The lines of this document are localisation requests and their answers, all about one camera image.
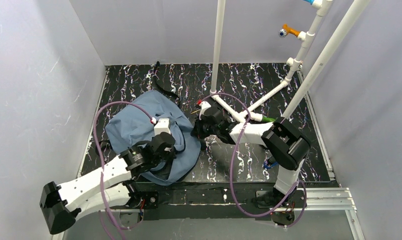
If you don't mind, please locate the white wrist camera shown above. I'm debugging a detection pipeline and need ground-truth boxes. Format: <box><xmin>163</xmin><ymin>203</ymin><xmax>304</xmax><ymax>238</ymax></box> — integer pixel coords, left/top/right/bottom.
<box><xmin>151</xmin><ymin>118</ymin><xmax>171</xmax><ymax>136</ymax></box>
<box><xmin>197</xmin><ymin>100</ymin><xmax>211</xmax><ymax>120</ymax></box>

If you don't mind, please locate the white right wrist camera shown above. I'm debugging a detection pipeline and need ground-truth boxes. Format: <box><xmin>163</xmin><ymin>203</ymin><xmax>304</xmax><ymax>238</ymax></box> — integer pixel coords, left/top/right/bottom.
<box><xmin>197</xmin><ymin>100</ymin><xmax>211</xmax><ymax>120</ymax></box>

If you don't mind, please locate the orange blue pipe valve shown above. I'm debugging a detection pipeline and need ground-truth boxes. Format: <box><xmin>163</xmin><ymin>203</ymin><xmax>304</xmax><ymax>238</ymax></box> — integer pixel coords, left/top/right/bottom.
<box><xmin>279</xmin><ymin>23</ymin><xmax>300</xmax><ymax>38</ymax></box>

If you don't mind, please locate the light blue student backpack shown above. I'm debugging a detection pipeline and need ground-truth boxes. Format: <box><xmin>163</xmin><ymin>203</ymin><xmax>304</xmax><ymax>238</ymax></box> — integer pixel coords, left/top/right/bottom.
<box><xmin>105</xmin><ymin>83</ymin><xmax>201</xmax><ymax>186</ymax></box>

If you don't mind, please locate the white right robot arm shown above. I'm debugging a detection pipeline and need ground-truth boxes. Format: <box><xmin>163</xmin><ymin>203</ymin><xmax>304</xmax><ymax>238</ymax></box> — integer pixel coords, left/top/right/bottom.
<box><xmin>191</xmin><ymin>107</ymin><xmax>311</xmax><ymax>195</ymax></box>

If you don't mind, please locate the white pvc pipe frame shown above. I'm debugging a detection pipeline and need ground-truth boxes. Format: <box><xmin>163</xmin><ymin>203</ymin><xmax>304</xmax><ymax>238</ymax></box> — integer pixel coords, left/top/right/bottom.
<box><xmin>210</xmin><ymin>0</ymin><xmax>370</xmax><ymax>122</ymax></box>

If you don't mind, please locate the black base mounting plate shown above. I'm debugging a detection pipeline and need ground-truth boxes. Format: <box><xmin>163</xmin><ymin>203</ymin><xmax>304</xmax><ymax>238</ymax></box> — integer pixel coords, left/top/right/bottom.
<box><xmin>125</xmin><ymin>181</ymin><xmax>337</xmax><ymax>221</ymax></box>

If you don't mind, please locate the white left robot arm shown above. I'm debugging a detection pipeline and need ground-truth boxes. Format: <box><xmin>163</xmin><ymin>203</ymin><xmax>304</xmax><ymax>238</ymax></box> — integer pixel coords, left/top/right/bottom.
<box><xmin>39</xmin><ymin>132</ymin><xmax>175</xmax><ymax>235</ymax></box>

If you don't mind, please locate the aluminium rail frame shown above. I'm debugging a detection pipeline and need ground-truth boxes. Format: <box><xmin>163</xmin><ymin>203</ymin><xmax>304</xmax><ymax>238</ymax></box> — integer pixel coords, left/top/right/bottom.
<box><xmin>51</xmin><ymin>187</ymin><xmax>367</xmax><ymax>240</ymax></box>

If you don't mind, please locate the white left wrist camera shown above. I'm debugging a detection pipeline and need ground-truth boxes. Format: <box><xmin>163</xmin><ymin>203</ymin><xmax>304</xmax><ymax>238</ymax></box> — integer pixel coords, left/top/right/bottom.
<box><xmin>151</xmin><ymin>118</ymin><xmax>171</xmax><ymax>136</ymax></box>

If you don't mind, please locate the green marker pen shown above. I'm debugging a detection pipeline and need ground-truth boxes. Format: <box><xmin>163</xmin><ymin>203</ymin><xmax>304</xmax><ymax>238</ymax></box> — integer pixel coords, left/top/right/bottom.
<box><xmin>261</xmin><ymin>116</ymin><xmax>276</xmax><ymax>123</ymax></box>

